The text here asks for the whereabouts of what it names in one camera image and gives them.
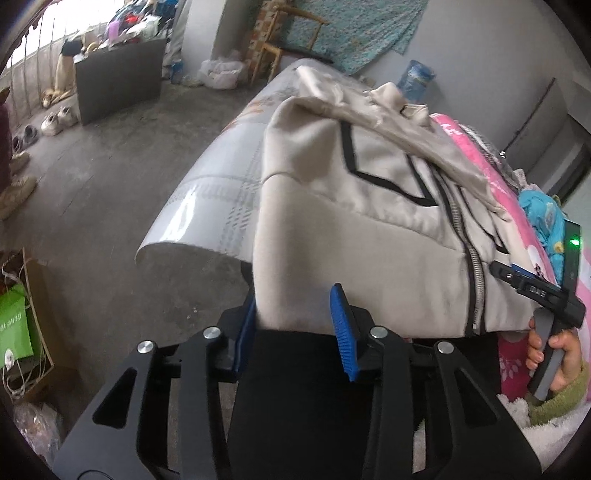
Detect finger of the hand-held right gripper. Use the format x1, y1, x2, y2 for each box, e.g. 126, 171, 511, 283
488, 260, 571, 308

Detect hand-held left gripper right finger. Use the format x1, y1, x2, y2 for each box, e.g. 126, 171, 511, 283
329, 282, 542, 480

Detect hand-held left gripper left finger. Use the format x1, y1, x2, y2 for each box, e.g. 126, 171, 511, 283
52, 290, 258, 480

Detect beige zip jacket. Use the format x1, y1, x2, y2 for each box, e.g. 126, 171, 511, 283
252, 65, 546, 340

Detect pile of clothes and bags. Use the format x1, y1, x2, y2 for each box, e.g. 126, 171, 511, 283
99, 0, 171, 47

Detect person's right hand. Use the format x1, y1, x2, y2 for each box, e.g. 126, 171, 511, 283
525, 318, 583, 393

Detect blue printed cloth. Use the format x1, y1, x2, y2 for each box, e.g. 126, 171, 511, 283
517, 189, 568, 282

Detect pink printed blanket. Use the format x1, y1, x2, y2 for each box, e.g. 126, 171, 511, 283
429, 113, 591, 402

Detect grey fluffy blanket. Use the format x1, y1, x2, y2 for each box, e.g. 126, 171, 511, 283
455, 124, 513, 185

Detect person's fluffy coat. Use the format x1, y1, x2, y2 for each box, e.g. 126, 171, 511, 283
501, 394, 583, 467

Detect dark long pole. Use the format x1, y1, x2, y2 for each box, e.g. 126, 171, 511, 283
500, 78, 557, 155

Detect brown paper bag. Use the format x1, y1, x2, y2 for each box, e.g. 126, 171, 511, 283
0, 248, 55, 402

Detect clear plastic bag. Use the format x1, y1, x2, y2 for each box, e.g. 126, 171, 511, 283
11, 401, 63, 462

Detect green paper bag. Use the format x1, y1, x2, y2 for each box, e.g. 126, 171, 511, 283
0, 282, 35, 370

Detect blue water jug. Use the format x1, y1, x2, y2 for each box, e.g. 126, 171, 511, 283
397, 59, 437, 102

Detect white plastic bag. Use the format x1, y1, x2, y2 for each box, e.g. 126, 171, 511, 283
198, 55, 245, 90

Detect wooden chair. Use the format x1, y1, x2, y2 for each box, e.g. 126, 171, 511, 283
252, 4, 333, 84

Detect dark cabinet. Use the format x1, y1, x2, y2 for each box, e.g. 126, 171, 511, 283
74, 38, 167, 126

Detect patterned stand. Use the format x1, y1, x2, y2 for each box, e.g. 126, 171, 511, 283
247, 0, 278, 70

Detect beige tall boots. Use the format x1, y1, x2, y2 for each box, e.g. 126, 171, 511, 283
41, 55, 77, 104

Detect metal window railing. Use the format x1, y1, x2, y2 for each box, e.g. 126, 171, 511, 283
0, 28, 65, 134

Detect teal floral wall cloth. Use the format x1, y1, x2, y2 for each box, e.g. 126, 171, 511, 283
277, 0, 430, 77

